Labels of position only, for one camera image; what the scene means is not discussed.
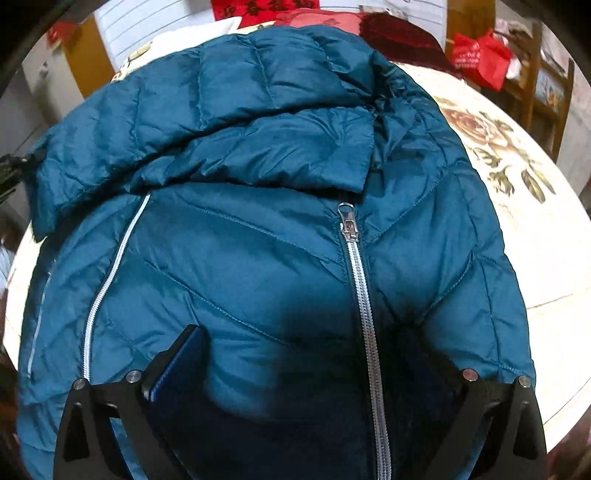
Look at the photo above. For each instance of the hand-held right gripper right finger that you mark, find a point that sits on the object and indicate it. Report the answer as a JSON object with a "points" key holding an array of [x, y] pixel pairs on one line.
{"points": [[445, 369]]}

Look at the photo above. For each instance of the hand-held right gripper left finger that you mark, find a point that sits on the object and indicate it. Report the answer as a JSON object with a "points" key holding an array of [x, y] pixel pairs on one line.
{"points": [[178, 364]]}

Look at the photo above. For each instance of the teal quilted down jacket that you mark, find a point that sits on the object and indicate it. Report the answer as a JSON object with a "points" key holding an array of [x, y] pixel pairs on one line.
{"points": [[258, 221]]}

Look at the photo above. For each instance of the cream floral bedsheet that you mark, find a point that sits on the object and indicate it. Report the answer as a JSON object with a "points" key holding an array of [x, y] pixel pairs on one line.
{"points": [[531, 221]]}

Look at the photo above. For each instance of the white slatted headboard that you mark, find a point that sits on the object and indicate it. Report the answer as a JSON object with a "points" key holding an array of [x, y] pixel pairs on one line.
{"points": [[124, 34]]}

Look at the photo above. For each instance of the wooden chair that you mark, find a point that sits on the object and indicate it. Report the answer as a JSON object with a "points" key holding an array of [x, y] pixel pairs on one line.
{"points": [[547, 87]]}

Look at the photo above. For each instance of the red plastic bag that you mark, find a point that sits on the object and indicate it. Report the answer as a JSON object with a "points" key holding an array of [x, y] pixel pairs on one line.
{"points": [[480, 57]]}

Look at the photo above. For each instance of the dark red fuzzy blanket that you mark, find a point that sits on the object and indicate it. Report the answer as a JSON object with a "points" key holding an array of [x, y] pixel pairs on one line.
{"points": [[406, 39]]}

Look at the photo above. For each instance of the red floral pillow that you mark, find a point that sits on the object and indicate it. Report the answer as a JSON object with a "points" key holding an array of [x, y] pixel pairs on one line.
{"points": [[318, 19]]}

